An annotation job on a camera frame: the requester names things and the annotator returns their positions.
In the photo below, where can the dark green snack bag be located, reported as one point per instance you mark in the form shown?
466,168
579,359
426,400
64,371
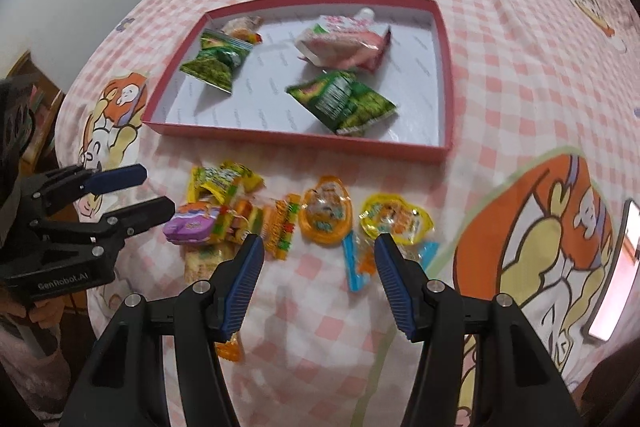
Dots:
219,58

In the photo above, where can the pink peach jelly pouch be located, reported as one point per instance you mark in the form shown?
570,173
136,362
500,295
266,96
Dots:
345,42

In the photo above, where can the green pea snack bag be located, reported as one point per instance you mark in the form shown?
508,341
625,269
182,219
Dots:
280,218

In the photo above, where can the burger gummy packet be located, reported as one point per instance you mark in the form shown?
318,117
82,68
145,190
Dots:
245,217

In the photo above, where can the pink fuzzy sleeve forearm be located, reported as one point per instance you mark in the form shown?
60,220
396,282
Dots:
43,383

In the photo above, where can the wooden bedside shelf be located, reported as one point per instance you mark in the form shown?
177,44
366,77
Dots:
45,102

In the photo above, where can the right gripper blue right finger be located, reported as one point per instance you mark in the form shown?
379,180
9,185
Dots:
515,383

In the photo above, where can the purple candy tin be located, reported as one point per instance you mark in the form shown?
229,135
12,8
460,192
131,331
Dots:
192,224

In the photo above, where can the pink smartphone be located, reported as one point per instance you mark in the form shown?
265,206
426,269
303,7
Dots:
619,281

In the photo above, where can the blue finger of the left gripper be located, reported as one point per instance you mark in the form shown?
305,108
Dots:
133,220
114,180

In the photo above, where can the orange rice cracker pack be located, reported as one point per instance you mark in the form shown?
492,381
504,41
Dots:
200,262

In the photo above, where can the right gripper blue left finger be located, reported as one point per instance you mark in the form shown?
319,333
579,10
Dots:
123,382

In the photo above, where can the yellow jelly cup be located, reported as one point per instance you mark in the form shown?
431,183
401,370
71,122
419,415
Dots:
390,213

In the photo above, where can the clear blue-edged snack packet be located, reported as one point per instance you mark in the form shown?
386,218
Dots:
359,258

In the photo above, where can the clear rainbow candy packet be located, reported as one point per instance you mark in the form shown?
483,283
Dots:
244,28

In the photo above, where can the yellow candy wrapper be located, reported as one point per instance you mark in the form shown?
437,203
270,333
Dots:
251,180
217,183

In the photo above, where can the pink shallow cardboard box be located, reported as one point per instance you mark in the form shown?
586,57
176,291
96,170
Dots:
415,74

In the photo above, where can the orange jelly cup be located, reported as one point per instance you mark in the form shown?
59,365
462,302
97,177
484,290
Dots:
325,215

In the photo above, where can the operator's left hand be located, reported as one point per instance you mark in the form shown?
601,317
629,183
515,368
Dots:
46,313

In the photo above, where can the green triangular snack bag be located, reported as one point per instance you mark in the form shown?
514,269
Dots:
342,103

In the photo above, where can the pink checkered cartoon bedsheet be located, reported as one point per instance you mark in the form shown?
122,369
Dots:
529,201

